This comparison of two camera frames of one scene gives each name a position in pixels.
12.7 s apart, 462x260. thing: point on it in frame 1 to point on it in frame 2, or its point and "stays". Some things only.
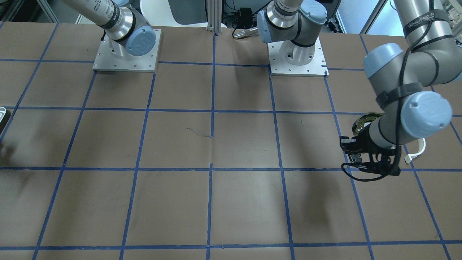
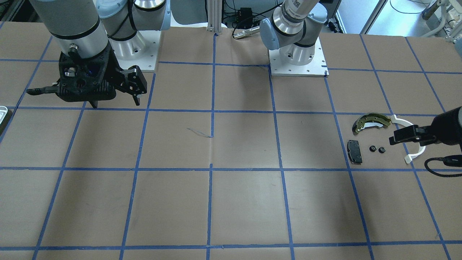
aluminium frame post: (214, 11) stays
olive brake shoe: (368, 117) stays
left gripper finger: (356, 143) to (423, 135)
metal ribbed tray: (5, 116) stays
